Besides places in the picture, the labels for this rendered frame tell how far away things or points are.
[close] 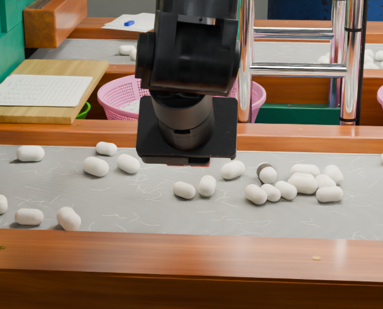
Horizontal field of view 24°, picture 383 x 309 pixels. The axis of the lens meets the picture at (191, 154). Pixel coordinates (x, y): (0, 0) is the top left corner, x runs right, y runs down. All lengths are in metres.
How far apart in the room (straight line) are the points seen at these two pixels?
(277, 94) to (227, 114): 0.64
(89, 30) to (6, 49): 0.42
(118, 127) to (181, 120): 0.44
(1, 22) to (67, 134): 0.34
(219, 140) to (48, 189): 0.30
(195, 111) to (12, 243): 0.24
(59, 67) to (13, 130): 0.30
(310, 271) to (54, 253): 0.25
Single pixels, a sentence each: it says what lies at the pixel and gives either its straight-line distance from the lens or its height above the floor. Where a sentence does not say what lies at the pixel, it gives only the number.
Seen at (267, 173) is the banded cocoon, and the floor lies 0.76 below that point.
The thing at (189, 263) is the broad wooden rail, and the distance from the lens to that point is 0.87.
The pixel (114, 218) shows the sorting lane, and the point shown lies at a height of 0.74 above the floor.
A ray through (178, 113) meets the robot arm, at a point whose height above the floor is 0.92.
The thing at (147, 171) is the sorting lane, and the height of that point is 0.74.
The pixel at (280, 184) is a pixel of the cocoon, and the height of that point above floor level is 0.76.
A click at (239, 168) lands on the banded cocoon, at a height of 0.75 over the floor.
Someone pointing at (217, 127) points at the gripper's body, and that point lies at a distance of 0.91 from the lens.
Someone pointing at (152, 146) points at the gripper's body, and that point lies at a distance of 0.91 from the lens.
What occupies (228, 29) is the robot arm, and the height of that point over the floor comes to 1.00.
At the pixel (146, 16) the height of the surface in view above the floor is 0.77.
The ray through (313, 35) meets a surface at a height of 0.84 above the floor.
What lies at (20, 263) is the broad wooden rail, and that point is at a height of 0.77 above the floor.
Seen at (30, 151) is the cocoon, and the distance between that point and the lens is 1.21.
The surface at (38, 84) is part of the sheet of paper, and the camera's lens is 1.44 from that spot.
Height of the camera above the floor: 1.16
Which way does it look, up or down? 20 degrees down
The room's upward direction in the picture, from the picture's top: straight up
